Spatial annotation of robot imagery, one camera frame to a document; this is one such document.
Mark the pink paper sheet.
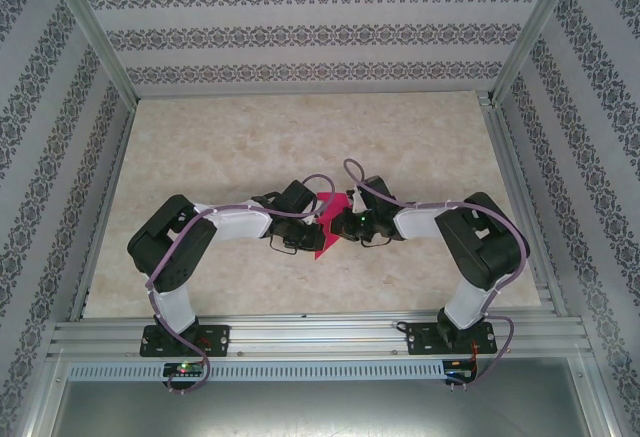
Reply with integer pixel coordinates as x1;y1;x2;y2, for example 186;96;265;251
312;190;351;261

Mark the grey metal panel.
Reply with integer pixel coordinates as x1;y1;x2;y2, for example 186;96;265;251
22;379;616;437

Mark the purple cable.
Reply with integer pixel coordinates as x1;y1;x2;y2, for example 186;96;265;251
343;158;531;391
144;172;332;396

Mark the long aluminium mounting rail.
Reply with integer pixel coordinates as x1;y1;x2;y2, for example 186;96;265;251
47;309;594;358

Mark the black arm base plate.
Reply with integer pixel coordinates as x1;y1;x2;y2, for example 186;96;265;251
405;321;497;357
139;324;232;358

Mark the slotted grey cable duct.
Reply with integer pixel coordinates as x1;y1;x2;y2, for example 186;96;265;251
67;359;479;381

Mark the aluminium side rail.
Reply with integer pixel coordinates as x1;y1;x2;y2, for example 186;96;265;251
476;90;570;316
67;98;139;322

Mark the aluminium frame post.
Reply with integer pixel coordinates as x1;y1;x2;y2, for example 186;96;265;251
42;0;140;103
491;0;585;104

